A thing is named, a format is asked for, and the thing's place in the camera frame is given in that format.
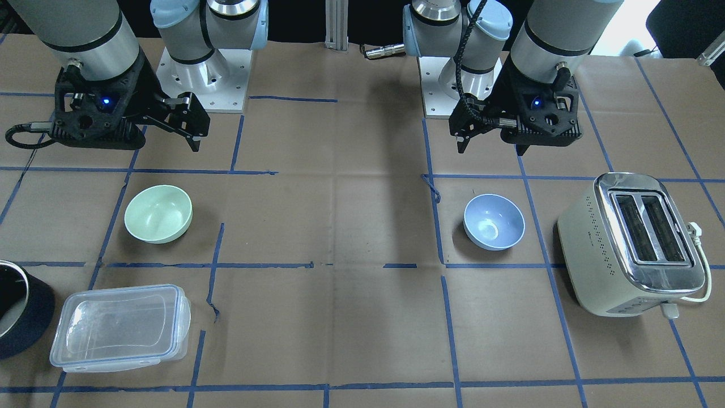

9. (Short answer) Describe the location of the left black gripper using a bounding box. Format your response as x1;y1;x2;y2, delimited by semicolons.
450;58;582;156

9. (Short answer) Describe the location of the aluminium frame post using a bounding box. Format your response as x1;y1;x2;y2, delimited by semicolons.
324;0;349;53

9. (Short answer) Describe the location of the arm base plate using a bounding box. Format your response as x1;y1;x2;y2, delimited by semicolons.
156;49;254;114
417;56;505;119

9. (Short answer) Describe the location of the black braided cable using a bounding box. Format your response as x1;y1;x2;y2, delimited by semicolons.
456;0;517;128

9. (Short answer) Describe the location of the cream toaster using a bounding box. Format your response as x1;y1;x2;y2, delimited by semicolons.
557;172;712;320

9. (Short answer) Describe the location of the green bowl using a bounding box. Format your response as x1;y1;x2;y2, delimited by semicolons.
123;184;193;244

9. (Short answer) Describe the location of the clear plastic food container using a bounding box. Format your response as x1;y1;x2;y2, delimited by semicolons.
49;284;191;373

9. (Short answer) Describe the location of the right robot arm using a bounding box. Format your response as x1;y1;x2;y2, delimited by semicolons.
5;1;269;152

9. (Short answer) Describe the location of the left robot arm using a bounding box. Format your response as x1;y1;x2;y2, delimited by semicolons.
402;1;622;156

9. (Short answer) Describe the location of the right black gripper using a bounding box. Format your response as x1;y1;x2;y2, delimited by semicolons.
49;55;210;152

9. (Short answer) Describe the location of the dark blue saucepan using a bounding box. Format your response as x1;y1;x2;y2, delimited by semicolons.
1;260;56;360

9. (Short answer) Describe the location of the blue bowl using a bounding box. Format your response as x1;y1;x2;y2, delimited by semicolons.
463;194;526;251

